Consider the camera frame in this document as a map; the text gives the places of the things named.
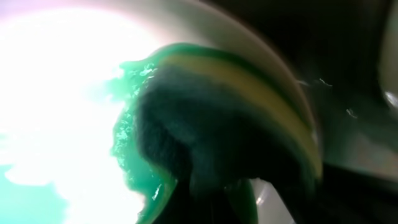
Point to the green yellow sponge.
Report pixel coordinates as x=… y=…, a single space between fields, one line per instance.
x=208 y=121

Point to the white plate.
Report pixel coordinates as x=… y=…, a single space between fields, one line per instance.
x=57 y=117

